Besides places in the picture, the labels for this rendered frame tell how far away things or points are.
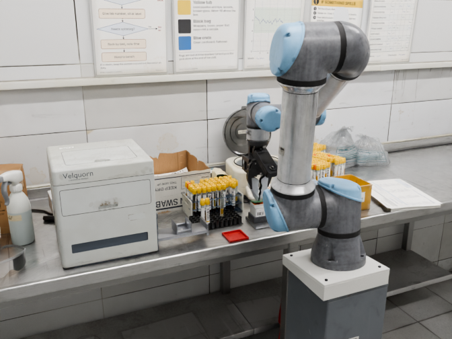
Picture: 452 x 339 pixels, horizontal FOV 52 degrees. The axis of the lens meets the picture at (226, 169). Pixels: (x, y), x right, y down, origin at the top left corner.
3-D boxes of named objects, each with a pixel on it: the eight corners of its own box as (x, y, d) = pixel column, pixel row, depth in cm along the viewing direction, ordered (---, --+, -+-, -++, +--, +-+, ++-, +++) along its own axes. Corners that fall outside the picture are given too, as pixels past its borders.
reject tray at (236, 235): (229, 243, 149) (229, 241, 149) (221, 234, 155) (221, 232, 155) (249, 239, 152) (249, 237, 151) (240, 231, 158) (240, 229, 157)
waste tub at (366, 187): (341, 214, 171) (343, 189, 168) (320, 202, 183) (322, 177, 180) (370, 209, 176) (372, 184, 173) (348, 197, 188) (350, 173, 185)
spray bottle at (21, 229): (7, 251, 144) (-5, 177, 136) (7, 239, 152) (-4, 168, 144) (35, 246, 147) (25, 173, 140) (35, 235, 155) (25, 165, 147)
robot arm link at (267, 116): (295, 105, 138) (284, 100, 149) (259, 107, 136) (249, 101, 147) (294, 132, 141) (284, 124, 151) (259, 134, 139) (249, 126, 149)
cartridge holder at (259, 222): (255, 229, 159) (255, 219, 158) (245, 219, 167) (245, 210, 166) (270, 227, 161) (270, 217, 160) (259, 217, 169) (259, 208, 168)
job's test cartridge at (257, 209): (255, 222, 161) (255, 206, 159) (249, 218, 165) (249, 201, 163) (265, 221, 162) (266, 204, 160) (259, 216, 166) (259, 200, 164)
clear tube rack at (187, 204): (191, 220, 166) (190, 202, 164) (182, 210, 175) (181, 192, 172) (243, 212, 173) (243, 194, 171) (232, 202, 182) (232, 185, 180)
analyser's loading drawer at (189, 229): (146, 247, 142) (145, 231, 141) (140, 238, 148) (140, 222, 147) (208, 235, 150) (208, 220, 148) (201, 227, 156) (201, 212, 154)
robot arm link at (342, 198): (369, 231, 124) (371, 182, 121) (321, 237, 122) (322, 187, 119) (349, 217, 136) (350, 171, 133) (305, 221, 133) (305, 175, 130)
